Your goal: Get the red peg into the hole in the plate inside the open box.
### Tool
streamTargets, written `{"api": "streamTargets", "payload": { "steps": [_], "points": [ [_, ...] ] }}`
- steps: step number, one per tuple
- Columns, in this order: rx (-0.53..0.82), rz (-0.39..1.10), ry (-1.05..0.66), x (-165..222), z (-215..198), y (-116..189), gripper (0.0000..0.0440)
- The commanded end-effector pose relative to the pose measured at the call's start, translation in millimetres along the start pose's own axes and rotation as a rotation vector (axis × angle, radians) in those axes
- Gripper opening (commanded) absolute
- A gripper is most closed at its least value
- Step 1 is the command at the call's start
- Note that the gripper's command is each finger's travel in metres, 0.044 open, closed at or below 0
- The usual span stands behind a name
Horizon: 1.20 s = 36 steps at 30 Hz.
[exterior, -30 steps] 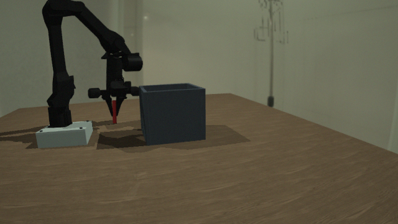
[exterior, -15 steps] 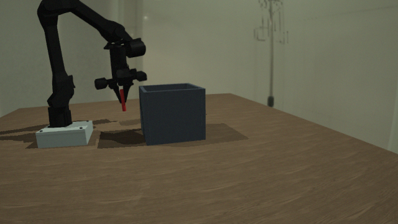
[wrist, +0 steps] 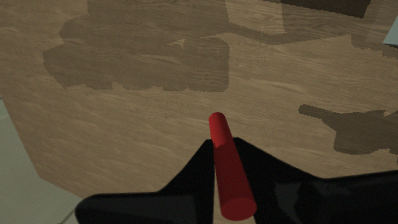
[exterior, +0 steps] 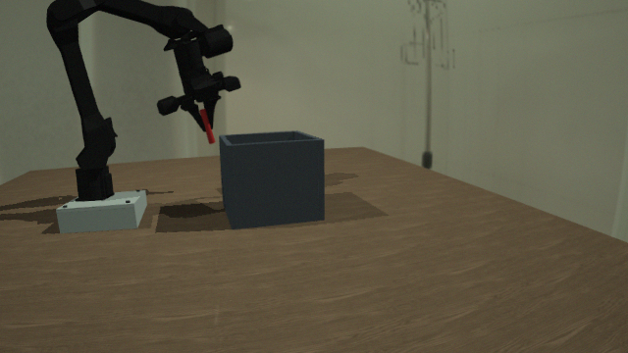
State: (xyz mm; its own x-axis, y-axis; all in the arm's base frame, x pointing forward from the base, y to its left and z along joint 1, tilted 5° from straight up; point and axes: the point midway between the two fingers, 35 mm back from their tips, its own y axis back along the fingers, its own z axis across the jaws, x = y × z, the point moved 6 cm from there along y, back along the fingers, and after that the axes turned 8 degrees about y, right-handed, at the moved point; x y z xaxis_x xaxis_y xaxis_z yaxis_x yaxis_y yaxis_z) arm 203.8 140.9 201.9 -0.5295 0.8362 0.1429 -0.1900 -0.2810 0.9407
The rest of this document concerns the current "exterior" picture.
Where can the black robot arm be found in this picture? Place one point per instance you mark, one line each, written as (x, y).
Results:
(63, 17)

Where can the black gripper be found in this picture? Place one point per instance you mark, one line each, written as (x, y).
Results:
(170, 104)

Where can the red peg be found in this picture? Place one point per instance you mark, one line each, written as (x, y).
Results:
(206, 122)

